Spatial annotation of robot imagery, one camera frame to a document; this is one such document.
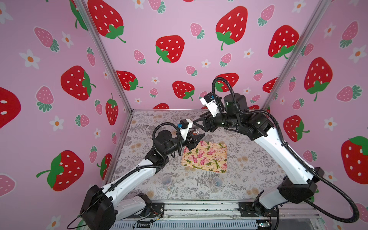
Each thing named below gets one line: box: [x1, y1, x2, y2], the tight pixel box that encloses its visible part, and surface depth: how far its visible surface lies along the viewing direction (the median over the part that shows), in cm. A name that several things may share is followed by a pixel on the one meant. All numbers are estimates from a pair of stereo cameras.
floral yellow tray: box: [181, 140, 228, 173], surface depth 95 cm
